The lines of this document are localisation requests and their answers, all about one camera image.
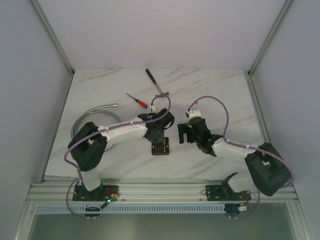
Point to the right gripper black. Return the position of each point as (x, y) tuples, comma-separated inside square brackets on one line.
[(184, 128)]

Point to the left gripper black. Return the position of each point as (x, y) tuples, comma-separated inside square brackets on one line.
[(160, 144)]

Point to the black fuse box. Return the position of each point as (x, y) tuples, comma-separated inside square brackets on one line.
[(160, 148)]

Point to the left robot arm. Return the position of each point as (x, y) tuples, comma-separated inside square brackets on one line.
[(86, 149)]

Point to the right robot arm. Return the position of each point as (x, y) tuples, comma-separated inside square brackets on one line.
[(266, 170)]

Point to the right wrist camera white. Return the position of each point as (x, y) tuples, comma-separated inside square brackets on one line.
[(193, 114)]

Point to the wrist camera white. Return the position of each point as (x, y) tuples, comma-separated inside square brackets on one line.
[(193, 114), (154, 109)]

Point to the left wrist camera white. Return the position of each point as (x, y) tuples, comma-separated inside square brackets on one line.
[(154, 109)]

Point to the red handled screwdriver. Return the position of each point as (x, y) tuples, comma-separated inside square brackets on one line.
[(141, 103)]

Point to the claw hammer black handle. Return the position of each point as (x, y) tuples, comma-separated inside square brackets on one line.
[(161, 93)]

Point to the aluminium front rail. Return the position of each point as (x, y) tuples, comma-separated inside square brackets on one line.
[(136, 192)]

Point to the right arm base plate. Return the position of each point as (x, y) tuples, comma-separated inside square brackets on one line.
[(224, 193)]

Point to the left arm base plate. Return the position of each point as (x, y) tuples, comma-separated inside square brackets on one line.
[(102, 193)]

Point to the slotted cable duct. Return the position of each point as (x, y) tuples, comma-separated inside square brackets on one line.
[(131, 208)]

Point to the right aluminium frame post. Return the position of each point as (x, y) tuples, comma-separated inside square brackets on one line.
[(280, 18)]

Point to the aluminium frame post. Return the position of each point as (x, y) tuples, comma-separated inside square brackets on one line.
[(52, 36), (280, 18)]

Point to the left aluminium frame post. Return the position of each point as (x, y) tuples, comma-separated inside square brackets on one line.
[(52, 36)]

